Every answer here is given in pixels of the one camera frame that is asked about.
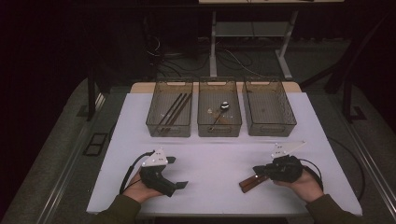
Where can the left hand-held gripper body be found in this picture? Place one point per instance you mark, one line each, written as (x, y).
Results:
(154, 179)

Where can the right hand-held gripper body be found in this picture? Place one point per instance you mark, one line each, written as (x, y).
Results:
(286, 169)

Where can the black chopstick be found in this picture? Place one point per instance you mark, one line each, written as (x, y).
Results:
(175, 109)
(171, 107)

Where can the translucent grey storage bin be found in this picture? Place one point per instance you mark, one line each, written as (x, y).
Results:
(162, 102)
(230, 93)
(267, 105)

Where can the metal spoon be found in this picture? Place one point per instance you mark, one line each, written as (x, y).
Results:
(224, 105)

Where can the person's left hand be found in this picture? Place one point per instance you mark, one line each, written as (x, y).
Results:
(138, 191)

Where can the person's right hand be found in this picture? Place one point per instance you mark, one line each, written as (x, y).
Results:
(306, 188)

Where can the white table cover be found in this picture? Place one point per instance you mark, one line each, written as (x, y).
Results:
(218, 186)

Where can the black metal stand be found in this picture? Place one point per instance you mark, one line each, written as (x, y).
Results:
(348, 102)
(91, 93)

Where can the black rectangular floor frame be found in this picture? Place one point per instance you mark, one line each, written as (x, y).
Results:
(95, 144)

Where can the metal floor rail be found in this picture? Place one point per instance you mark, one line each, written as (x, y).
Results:
(63, 174)
(372, 163)

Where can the white metal frame desk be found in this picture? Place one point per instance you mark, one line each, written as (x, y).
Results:
(213, 46)

